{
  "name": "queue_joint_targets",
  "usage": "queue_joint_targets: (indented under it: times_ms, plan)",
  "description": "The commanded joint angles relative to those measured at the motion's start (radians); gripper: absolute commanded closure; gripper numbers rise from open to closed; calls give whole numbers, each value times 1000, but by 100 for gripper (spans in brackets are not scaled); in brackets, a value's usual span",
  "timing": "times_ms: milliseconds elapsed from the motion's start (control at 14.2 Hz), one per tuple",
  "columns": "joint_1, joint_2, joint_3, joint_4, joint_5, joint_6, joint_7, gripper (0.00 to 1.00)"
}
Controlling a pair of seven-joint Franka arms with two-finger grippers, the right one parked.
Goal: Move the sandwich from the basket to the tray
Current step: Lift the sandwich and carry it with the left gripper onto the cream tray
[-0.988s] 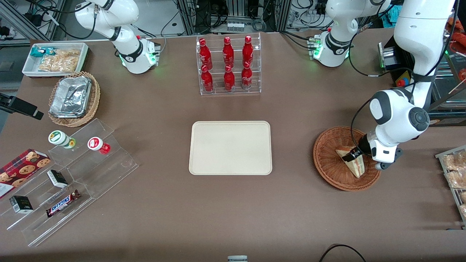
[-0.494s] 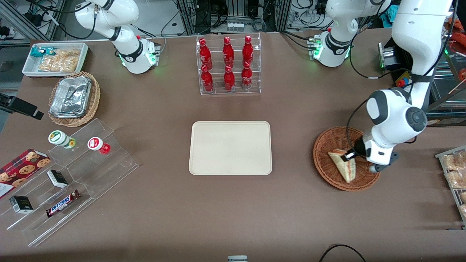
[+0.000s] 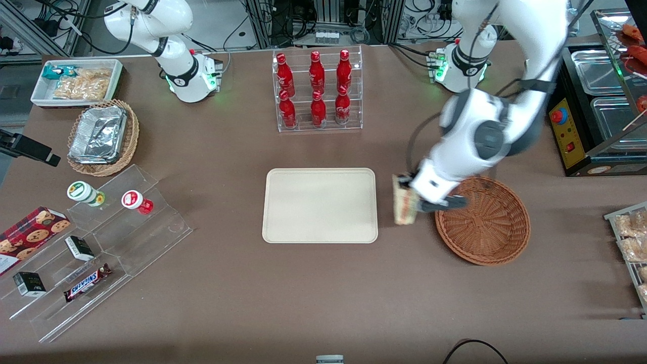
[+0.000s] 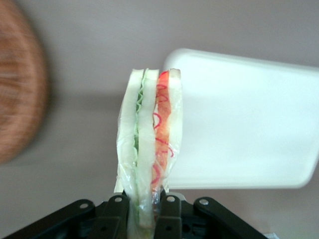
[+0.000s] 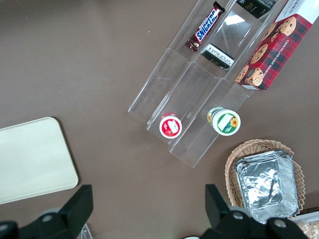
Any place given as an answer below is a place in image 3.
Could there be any glass food warmer cabinet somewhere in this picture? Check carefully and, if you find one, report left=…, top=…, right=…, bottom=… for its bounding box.
left=548, top=8, right=647, bottom=177

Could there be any Snickers chocolate bar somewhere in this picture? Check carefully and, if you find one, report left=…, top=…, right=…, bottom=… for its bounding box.
left=63, top=263, right=113, bottom=303

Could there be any steel warmer pan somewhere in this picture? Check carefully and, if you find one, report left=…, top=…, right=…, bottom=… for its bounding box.
left=570, top=49, right=628, bottom=97
left=590, top=96, right=647, bottom=153

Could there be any aluminium foil tray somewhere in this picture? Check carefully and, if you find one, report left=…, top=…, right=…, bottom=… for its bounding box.
left=68, top=105, right=127, bottom=165

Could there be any beige plastic serving tray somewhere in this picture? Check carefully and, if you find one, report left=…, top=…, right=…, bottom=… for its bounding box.
left=262, top=168, right=379, bottom=244

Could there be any bagged fried snack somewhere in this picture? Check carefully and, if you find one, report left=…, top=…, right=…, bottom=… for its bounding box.
left=614, top=210, right=647, bottom=239
left=619, top=236, right=647, bottom=263

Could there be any red lid cup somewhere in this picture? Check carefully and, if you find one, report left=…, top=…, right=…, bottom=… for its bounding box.
left=121, top=190, right=155, bottom=215

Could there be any clear acrylic stepped display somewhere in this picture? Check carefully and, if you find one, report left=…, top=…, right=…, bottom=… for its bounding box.
left=0, top=164, right=194, bottom=344

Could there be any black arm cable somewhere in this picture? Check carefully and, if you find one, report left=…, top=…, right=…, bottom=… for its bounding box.
left=406, top=112, right=442, bottom=176

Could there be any green lid white cup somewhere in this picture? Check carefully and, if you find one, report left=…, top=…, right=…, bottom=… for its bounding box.
left=67, top=180, right=106, bottom=208

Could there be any red tartan cookie box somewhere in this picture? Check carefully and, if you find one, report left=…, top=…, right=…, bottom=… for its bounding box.
left=0, top=206, right=72, bottom=277

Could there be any light wicker basket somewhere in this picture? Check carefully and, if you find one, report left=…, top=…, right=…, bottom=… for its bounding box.
left=67, top=99, right=140, bottom=177

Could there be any black floor cable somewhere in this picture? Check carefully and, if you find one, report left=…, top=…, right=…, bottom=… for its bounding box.
left=443, top=339, right=509, bottom=364

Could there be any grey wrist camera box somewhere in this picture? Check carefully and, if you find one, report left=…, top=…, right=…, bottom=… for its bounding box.
left=418, top=196, right=470, bottom=213

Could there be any small black box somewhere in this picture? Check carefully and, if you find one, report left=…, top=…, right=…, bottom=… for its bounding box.
left=12, top=271, right=48, bottom=297
left=64, top=235, right=96, bottom=262

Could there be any grey wire tray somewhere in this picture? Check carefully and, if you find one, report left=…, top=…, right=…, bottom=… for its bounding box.
left=604, top=202, right=647, bottom=321

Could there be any triangle sandwich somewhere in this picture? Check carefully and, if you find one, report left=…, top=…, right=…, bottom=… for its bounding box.
left=393, top=175, right=420, bottom=226

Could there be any teal snack packet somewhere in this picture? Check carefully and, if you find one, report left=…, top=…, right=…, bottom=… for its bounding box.
left=41, top=65, right=77, bottom=81

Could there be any white rectangular snack bin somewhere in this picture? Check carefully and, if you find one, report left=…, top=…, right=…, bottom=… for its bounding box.
left=31, top=59, right=124, bottom=109

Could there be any red cola bottle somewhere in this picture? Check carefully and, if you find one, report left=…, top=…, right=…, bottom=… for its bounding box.
left=335, top=85, right=351, bottom=125
left=337, top=50, right=353, bottom=92
left=279, top=90, right=298, bottom=128
left=310, top=90, right=328, bottom=127
left=309, top=51, right=326, bottom=94
left=276, top=54, right=296, bottom=97

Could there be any clear bag of crackers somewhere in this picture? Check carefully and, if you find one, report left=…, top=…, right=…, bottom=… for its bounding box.
left=53, top=68, right=113, bottom=101

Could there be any clear acrylic bottle rack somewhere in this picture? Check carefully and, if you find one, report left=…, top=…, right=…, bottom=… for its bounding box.
left=273, top=45, right=363, bottom=133

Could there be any round brown wicker basket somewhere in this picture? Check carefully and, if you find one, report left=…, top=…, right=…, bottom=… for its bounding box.
left=435, top=175, right=531, bottom=266

